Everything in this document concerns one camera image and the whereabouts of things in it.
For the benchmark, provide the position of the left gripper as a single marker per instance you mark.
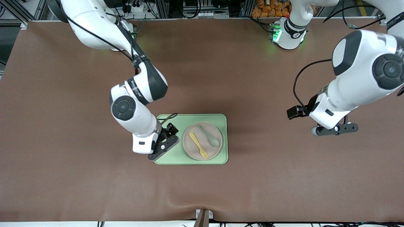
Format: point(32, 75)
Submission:
point(311, 105)

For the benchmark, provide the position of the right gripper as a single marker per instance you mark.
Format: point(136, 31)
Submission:
point(165, 133)

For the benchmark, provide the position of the beige round plate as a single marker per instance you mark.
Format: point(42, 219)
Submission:
point(191, 151)

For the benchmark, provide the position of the yellow plastic fork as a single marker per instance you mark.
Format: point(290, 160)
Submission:
point(196, 142)

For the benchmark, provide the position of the pale green plastic spoon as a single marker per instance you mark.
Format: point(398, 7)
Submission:
point(214, 142)

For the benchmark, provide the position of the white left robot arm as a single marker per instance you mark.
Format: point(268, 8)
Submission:
point(356, 82)

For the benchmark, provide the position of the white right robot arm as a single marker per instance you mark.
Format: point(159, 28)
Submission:
point(94, 28)

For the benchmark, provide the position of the light green rectangular tray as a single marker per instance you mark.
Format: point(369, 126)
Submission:
point(217, 119)

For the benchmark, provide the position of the brown table cover mat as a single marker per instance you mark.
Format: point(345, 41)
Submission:
point(94, 189)

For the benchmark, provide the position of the orange snack bag pile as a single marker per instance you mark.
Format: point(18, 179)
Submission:
point(268, 11)

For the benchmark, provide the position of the white power strip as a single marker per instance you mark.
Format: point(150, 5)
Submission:
point(135, 8)

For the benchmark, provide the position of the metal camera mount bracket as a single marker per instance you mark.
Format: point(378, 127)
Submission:
point(203, 216)

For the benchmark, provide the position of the aluminium frame post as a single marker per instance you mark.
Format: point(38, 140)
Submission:
point(161, 9)
point(246, 8)

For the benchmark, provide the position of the aluminium frame strut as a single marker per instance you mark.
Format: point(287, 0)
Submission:
point(19, 12)

